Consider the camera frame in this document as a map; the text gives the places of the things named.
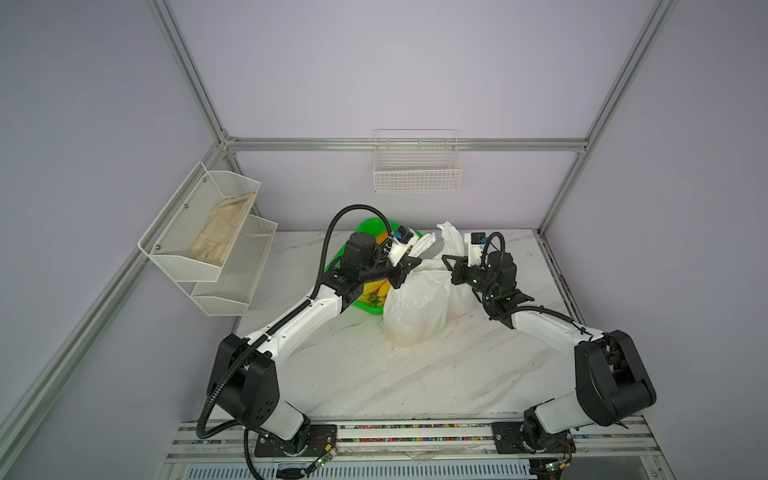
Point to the white lemon print plastic bag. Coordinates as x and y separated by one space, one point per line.
428 300

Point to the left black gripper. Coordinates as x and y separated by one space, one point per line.
404 268

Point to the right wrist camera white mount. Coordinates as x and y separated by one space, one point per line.
475 242

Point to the beige cloth in shelf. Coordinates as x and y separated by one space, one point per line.
220 230

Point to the lower white mesh shelf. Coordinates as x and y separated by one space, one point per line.
232 293

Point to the white wire wall basket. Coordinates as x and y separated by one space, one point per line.
416 161

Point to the white mesh shelf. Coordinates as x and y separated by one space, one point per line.
169 238
232 293

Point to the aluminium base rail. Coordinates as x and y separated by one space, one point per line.
475 448

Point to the lower yellow banana bunch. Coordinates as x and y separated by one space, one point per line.
376 299

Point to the green plastic basket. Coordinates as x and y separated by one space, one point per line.
378 228

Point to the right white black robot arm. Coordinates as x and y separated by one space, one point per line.
610 379

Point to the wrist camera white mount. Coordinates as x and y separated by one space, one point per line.
475 242
401 241

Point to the upper white mesh shelf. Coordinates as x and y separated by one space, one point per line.
169 238

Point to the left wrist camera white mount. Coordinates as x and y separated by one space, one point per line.
401 241

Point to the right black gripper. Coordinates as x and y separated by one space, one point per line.
458 270

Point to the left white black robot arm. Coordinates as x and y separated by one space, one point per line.
244 389

